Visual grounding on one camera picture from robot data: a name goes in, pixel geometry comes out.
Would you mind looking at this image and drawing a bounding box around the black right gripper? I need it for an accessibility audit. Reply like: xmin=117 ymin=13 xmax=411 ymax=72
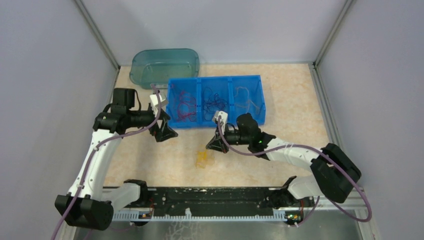
xmin=206 ymin=122 xmax=251 ymax=154

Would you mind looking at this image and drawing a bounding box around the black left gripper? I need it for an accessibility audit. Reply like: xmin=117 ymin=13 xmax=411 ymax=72
xmin=127 ymin=104 xmax=178 ymax=142

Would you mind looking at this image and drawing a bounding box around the colourful wire bundle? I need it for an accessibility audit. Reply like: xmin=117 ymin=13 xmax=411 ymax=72
xmin=194 ymin=149 xmax=216 ymax=169

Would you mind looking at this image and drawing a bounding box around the red wire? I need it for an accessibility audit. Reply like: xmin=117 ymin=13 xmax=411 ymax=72
xmin=172 ymin=84 xmax=200 ymax=122
xmin=177 ymin=94 xmax=200 ymax=123
xmin=175 ymin=96 xmax=200 ymax=123

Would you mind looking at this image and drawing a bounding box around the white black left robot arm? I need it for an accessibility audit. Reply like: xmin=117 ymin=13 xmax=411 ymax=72
xmin=54 ymin=85 xmax=178 ymax=231

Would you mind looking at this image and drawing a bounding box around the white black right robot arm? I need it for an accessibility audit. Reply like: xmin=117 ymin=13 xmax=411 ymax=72
xmin=206 ymin=111 xmax=362 ymax=206

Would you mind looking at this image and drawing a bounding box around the blue three-compartment plastic bin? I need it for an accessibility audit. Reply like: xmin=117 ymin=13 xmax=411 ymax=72
xmin=166 ymin=75 xmax=267 ymax=129

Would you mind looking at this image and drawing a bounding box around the teal transparent plastic tub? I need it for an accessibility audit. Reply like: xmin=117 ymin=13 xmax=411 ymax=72
xmin=129 ymin=48 xmax=200 ymax=90

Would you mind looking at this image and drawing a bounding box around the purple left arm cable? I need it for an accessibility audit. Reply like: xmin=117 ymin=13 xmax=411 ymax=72
xmin=49 ymin=83 xmax=163 ymax=240

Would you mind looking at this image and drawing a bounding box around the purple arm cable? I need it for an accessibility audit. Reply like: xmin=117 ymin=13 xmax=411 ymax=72
xmin=216 ymin=115 xmax=373 ymax=228
xmin=49 ymin=83 xmax=163 ymax=240

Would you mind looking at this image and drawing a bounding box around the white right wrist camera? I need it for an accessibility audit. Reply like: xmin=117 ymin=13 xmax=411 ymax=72
xmin=212 ymin=110 xmax=228 ymax=133

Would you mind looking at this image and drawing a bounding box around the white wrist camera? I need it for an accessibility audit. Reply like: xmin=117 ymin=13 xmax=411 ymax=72
xmin=212 ymin=110 xmax=228 ymax=133
xmin=149 ymin=93 xmax=168 ymax=117

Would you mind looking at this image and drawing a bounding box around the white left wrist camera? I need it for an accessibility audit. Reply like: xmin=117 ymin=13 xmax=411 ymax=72
xmin=149 ymin=93 xmax=168 ymax=117

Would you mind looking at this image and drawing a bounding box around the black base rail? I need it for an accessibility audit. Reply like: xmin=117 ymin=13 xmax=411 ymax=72
xmin=127 ymin=187 xmax=315 ymax=217

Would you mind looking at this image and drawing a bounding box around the grey slotted cable duct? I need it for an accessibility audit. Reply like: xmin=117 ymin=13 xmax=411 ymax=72
xmin=112 ymin=210 xmax=288 ymax=222

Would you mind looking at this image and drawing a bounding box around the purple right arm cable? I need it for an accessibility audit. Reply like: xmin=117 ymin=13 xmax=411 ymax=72
xmin=216 ymin=115 xmax=373 ymax=228

